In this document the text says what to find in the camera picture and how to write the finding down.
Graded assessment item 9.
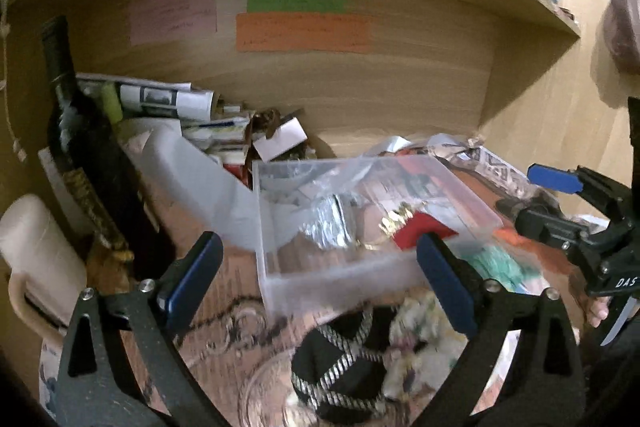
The teal knitted cloth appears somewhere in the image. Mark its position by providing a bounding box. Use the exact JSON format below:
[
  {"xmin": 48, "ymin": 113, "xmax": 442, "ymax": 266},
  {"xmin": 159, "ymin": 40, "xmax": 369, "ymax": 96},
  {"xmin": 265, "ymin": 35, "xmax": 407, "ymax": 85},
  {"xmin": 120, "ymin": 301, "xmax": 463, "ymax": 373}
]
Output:
[{"xmin": 460, "ymin": 243, "xmax": 546, "ymax": 295}]

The white floral cloth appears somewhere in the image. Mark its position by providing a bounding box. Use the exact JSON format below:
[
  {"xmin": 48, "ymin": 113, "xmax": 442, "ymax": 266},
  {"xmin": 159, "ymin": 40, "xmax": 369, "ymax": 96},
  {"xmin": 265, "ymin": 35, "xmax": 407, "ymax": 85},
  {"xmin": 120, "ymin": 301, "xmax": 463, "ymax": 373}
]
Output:
[{"xmin": 382, "ymin": 291, "xmax": 468, "ymax": 402}]

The black hat with chain trim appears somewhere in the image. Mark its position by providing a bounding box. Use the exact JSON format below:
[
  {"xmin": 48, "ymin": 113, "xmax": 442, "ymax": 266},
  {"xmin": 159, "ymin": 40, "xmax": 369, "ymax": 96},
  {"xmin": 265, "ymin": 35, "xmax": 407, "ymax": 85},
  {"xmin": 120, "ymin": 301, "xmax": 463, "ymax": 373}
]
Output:
[{"xmin": 291, "ymin": 307, "xmax": 397, "ymax": 426}]

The person's right hand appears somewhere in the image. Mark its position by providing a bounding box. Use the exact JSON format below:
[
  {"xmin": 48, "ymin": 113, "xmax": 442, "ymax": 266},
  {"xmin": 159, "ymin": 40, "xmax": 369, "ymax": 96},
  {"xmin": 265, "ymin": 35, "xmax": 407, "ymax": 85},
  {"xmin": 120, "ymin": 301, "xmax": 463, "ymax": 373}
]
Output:
[{"xmin": 585, "ymin": 297, "xmax": 610, "ymax": 327}]

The cream ceramic mug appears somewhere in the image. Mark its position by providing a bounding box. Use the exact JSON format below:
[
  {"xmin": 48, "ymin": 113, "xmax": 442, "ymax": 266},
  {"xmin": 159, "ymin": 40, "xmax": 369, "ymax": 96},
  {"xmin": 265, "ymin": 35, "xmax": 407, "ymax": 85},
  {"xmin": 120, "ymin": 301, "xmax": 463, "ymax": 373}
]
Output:
[{"xmin": 1, "ymin": 194, "xmax": 87, "ymax": 351}]

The wanted poster newspaper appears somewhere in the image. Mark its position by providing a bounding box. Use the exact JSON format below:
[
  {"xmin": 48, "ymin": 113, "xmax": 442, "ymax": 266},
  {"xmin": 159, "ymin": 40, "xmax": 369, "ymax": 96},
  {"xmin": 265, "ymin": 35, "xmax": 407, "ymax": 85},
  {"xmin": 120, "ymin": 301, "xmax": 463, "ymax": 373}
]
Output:
[{"xmin": 426, "ymin": 133, "xmax": 558, "ymax": 205}]

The vintage newspaper print mat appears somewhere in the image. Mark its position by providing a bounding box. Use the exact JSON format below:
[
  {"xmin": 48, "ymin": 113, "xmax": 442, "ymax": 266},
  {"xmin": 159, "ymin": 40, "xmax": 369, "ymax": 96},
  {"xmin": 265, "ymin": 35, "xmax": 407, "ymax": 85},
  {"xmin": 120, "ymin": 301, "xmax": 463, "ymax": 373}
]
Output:
[{"xmin": 39, "ymin": 225, "xmax": 522, "ymax": 427}]

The red and gold item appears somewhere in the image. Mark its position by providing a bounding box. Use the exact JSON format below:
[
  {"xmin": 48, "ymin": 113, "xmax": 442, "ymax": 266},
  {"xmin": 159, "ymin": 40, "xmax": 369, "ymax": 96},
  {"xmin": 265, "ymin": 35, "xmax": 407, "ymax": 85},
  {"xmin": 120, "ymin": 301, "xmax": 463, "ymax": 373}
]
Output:
[{"xmin": 378, "ymin": 202, "xmax": 457, "ymax": 251}]

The translucent bin lid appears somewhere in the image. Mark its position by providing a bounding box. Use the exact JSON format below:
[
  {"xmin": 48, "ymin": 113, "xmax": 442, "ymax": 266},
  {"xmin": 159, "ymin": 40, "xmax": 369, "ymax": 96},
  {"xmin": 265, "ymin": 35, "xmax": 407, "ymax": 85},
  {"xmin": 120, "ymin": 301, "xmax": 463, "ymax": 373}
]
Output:
[{"xmin": 115, "ymin": 118, "xmax": 258, "ymax": 251}]

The dark wine bottle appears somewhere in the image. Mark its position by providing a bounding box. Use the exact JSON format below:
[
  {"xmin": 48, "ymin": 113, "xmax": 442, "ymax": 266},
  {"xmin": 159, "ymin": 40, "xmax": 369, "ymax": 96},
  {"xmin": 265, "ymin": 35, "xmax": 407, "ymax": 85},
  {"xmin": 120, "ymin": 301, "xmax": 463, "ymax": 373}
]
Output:
[{"xmin": 41, "ymin": 16, "xmax": 176, "ymax": 281}]

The clear plastic storage bin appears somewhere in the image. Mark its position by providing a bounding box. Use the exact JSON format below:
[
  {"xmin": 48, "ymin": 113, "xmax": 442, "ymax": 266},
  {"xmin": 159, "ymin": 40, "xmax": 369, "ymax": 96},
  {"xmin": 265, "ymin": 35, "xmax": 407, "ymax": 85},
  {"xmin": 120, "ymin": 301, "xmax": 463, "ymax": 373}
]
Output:
[{"xmin": 253, "ymin": 155, "xmax": 502, "ymax": 317}]

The stack of books and papers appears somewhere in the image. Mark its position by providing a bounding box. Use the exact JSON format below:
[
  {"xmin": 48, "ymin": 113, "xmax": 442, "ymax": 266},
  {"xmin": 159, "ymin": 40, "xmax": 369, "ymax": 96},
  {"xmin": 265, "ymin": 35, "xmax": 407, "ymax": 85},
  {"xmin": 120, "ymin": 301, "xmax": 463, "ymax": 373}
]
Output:
[{"xmin": 181, "ymin": 110, "xmax": 255, "ymax": 166}]

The rolled newspaper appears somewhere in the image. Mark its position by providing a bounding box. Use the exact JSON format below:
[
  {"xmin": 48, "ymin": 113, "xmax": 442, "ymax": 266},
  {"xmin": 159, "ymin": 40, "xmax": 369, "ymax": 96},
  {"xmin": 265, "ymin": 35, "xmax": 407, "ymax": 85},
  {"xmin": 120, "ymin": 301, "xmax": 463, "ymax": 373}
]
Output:
[{"xmin": 77, "ymin": 72, "xmax": 219, "ymax": 122}]

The small white box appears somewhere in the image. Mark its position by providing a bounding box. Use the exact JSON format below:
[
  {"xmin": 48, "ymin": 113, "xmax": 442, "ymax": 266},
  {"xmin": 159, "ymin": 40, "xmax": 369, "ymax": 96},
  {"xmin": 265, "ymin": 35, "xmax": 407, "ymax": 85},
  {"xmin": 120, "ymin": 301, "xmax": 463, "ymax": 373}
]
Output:
[{"xmin": 253, "ymin": 117, "xmax": 307, "ymax": 161}]

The pink paper note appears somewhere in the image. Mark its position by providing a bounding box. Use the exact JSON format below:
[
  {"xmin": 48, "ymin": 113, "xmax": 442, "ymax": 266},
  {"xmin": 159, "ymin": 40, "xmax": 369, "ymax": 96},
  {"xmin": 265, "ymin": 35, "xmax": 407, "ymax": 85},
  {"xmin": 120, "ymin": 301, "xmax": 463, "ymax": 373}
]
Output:
[{"xmin": 128, "ymin": 0, "xmax": 217, "ymax": 46}]

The orange paper note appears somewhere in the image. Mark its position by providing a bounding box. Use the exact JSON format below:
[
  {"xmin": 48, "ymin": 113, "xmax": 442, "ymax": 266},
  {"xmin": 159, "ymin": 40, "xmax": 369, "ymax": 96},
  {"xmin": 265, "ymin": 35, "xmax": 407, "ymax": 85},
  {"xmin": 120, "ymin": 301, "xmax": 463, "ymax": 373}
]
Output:
[{"xmin": 235, "ymin": 12, "xmax": 371, "ymax": 53}]

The green paper note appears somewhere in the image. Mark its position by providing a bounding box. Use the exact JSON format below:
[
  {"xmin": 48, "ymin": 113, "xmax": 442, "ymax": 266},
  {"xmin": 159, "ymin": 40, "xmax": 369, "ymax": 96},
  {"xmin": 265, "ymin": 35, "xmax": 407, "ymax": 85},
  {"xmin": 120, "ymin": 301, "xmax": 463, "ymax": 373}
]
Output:
[{"xmin": 246, "ymin": 0, "xmax": 346, "ymax": 14}]

